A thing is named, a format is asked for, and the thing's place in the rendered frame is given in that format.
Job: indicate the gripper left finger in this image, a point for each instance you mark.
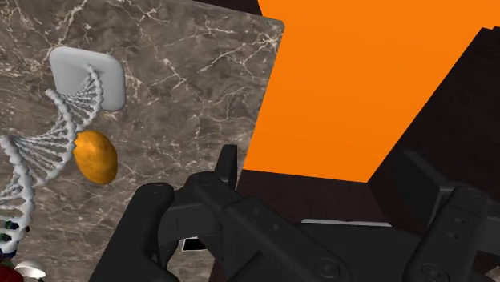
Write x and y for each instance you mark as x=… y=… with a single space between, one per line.
x=250 y=230

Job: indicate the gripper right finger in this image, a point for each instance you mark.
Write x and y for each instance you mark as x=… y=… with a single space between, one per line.
x=461 y=234

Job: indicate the black flat rectangle white edge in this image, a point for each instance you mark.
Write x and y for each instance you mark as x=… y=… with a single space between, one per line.
x=193 y=245

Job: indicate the yellow-orange potato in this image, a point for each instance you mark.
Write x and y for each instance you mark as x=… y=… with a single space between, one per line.
x=95 y=158

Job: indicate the white dome-shaped object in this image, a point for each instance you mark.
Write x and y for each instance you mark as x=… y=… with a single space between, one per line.
x=30 y=268

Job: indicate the white double helix sculpture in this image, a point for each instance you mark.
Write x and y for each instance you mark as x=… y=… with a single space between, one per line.
x=78 y=68

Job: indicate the red round object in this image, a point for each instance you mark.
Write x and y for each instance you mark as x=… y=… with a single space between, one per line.
x=8 y=274

